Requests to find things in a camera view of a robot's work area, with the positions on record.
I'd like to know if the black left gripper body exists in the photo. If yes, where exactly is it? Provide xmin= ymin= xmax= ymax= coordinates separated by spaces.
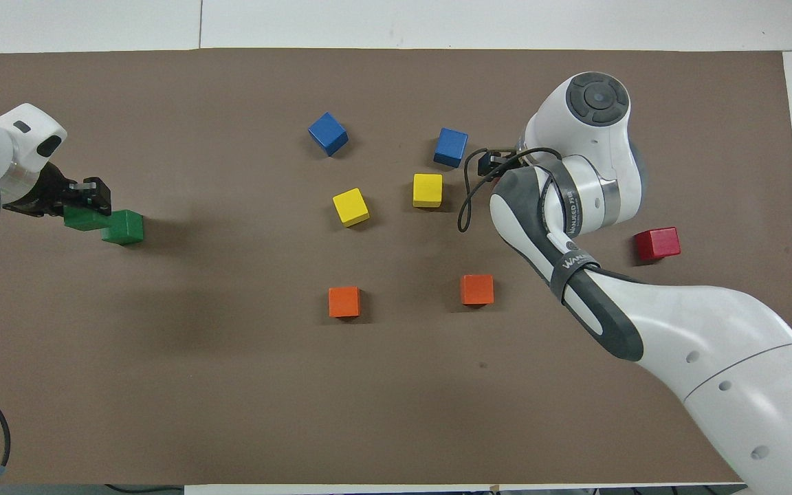
xmin=1 ymin=162 xmax=72 ymax=218

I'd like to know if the green cube block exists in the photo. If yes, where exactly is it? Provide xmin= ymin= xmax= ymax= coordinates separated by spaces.
xmin=101 ymin=210 xmax=144 ymax=246
xmin=63 ymin=205 xmax=111 ymax=232

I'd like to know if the blue cube block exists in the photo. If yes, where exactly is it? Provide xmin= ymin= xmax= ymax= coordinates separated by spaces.
xmin=433 ymin=127 xmax=470 ymax=169
xmin=307 ymin=112 xmax=349 ymax=157

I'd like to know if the yellow cube block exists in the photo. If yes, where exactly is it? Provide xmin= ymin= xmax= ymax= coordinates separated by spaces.
xmin=412 ymin=173 xmax=443 ymax=208
xmin=332 ymin=188 xmax=371 ymax=228

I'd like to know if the orange cube block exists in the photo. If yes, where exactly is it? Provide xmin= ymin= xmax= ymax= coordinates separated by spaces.
xmin=460 ymin=274 xmax=495 ymax=307
xmin=328 ymin=286 xmax=362 ymax=318

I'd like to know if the brown table mat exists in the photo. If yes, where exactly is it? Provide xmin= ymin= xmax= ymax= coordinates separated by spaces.
xmin=0 ymin=48 xmax=792 ymax=485

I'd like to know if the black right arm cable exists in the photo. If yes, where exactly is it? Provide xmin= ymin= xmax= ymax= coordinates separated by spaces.
xmin=458 ymin=147 xmax=562 ymax=234

